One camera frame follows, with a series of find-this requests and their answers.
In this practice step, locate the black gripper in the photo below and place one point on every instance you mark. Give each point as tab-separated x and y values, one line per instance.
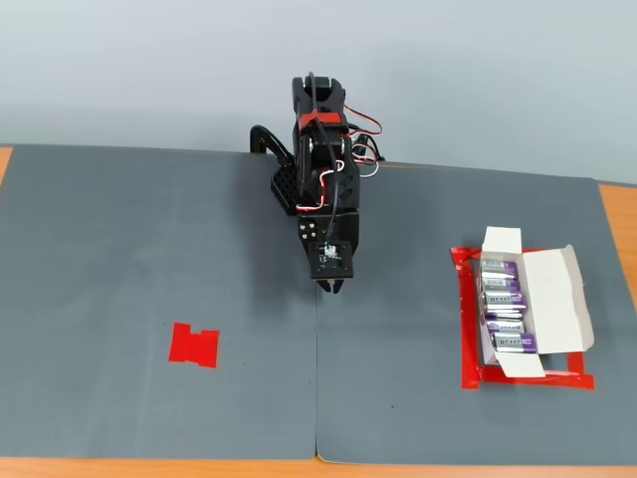
309	231

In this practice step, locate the purple silver Bexel battery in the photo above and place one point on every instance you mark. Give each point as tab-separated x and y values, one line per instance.
502	300
505	327
512	343
502	316
500	285
497	269

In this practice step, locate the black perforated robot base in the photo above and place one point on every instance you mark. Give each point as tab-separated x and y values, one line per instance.
282	186

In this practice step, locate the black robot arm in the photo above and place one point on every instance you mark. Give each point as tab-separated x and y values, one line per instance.
318	99

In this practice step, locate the white cardboard battery box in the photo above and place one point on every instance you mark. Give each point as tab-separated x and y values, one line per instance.
552	304

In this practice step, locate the grey table mat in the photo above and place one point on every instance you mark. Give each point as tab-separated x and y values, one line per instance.
398	323
124	274

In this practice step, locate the black table clamp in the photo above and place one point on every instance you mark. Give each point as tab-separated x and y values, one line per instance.
269	139

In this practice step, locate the red tape band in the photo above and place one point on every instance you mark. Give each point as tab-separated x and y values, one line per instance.
326	118

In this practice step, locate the small red tape patch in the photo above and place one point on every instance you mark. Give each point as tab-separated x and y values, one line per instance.
194	346

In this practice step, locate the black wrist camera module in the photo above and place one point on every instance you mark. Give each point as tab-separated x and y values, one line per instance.
332	264

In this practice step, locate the red tape frame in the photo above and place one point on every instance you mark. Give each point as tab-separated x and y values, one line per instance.
468	323

